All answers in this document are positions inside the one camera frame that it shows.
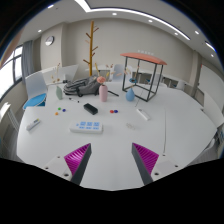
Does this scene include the long ceiling light strip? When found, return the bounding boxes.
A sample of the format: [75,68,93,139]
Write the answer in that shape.
[73,0,192,42]

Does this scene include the green vase with dried stems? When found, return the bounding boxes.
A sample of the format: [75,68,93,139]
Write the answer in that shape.
[50,62,64,101]

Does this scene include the pink vase with flowers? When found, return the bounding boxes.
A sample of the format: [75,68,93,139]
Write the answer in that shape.
[94,62,116,103]

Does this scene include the white chair blue cushion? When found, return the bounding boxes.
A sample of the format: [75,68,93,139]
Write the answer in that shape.
[22,71,48,111]

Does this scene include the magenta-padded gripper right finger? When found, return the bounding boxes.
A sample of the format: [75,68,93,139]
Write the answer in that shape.
[130,142,183,186]

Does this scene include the round wall clock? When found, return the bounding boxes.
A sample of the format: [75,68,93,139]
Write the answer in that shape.
[45,35,55,47]

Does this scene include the black rectangular case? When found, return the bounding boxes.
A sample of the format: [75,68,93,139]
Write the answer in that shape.
[83,102,99,116]

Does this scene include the round ceiling spot lights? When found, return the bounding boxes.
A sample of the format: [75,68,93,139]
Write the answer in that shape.
[37,3,216,58]

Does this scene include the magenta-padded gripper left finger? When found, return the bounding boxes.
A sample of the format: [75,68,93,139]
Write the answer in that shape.
[42,143,92,186]

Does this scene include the wooden coat tree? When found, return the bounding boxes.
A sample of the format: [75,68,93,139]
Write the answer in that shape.
[82,20,100,68]

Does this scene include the grey curtain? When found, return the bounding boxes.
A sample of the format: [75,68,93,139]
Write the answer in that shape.
[21,39,35,79]

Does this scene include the rectangular ceiling light panel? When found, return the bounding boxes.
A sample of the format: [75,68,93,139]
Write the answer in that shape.
[204,41,217,53]

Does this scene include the whiteboard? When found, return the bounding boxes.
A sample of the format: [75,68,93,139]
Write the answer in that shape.
[199,64,224,101]

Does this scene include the black frame table orange top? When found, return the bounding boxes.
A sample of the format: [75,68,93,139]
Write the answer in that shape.
[120,51,168,102]

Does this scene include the plain white remote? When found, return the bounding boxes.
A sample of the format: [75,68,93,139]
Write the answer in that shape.
[136,108,151,121]

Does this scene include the grey backpack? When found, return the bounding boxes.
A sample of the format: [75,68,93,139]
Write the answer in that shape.
[63,75,101,98]

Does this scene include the thin black pen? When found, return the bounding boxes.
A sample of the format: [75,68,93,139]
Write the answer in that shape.
[107,90,120,98]

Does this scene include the white remote with coloured buttons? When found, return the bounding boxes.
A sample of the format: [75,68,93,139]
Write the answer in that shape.
[25,118,42,131]

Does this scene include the blue vase with dried stems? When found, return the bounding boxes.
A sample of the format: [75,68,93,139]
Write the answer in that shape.
[124,64,140,102]

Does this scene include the white power strip blue sockets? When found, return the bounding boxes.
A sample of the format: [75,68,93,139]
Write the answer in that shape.
[69,120,104,135]

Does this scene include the window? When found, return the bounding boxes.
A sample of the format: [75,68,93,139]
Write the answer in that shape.
[0,44,24,101]

